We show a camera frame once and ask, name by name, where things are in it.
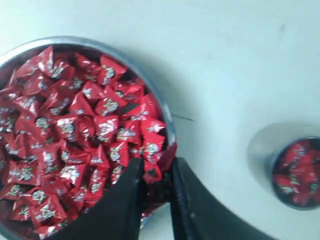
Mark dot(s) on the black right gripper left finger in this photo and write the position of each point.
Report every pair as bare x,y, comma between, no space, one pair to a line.
117,215

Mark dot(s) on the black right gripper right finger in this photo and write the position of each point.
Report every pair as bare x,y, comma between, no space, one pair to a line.
197,215

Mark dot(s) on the red candy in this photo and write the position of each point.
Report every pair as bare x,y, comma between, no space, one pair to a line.
152,173
295,174

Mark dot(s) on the round steel bowl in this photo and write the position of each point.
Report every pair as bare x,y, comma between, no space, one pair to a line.
93,48

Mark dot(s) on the steel cup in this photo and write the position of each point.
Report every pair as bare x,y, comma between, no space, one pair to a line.
269,144

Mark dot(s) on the pile of red candies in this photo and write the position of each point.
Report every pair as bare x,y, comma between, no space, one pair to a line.
69,126

